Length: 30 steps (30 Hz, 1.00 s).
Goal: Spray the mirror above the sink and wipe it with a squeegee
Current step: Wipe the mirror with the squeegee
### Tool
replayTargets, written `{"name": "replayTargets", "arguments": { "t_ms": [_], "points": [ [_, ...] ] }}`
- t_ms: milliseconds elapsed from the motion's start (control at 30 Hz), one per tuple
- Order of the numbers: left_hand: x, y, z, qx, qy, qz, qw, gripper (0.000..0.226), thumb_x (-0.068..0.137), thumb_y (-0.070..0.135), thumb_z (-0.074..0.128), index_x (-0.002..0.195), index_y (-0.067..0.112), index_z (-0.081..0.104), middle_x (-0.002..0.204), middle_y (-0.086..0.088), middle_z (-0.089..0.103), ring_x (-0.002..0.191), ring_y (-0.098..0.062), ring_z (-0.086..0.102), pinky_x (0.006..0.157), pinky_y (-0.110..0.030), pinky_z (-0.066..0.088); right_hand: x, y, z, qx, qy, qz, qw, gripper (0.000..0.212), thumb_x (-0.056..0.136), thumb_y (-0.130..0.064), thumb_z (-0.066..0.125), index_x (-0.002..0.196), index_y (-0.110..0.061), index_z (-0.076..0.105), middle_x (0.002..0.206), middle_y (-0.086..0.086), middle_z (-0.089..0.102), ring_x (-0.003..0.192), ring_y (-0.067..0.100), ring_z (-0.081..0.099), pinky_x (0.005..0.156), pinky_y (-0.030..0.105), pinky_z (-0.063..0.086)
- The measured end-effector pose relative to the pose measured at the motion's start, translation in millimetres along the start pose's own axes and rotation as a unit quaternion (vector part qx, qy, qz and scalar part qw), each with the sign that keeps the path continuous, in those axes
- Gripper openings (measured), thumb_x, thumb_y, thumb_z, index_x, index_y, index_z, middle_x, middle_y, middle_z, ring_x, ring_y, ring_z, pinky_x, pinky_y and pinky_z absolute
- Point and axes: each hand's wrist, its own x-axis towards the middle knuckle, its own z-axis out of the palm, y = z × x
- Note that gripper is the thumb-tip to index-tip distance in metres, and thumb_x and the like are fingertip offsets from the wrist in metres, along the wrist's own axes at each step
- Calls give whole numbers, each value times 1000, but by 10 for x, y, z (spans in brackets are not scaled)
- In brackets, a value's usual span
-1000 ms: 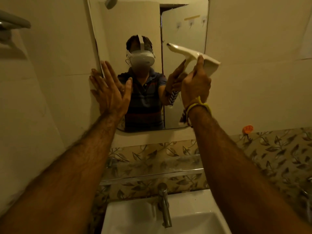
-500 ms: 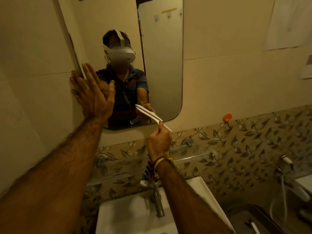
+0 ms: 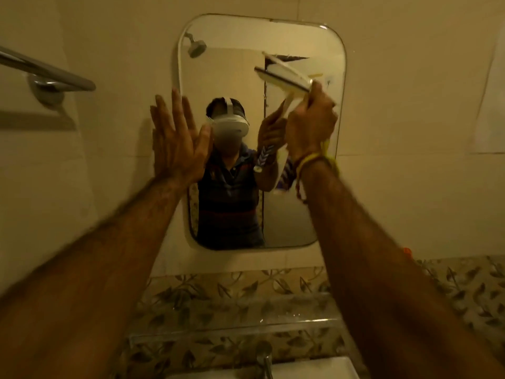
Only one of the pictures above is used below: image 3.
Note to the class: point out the person's right hand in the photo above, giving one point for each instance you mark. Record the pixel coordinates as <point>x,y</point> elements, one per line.
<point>311,130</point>

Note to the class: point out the person's left hand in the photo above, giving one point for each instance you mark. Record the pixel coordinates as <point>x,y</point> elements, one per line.
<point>177,153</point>

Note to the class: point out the rounded frameless wall mirror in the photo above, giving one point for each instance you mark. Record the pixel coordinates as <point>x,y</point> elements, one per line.
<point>221,67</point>

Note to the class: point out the person's right forearm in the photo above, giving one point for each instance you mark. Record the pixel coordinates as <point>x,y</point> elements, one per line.
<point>386,280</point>

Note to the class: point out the person's left forearm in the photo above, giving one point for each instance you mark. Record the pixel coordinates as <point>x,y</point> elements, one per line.
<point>79,303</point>

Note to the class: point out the yellow wristband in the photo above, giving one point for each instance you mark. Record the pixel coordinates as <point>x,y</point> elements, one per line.
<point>311,157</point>

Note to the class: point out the chrome towel bar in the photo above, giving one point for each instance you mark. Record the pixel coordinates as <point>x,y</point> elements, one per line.
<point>47,78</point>

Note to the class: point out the white paper sheet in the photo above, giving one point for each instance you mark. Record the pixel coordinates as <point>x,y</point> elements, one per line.
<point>491,106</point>

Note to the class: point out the metal sink faucet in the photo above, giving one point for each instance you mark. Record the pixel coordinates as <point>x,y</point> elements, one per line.
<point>265,359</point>

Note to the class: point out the white ceramic sink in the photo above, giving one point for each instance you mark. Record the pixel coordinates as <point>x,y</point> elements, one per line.
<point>315,369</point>

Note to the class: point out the orange wall hook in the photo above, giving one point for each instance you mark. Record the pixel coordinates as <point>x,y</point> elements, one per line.
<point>407,252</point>

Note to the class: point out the glass wall shelf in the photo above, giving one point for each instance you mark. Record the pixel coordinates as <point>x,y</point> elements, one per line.
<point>236,315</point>

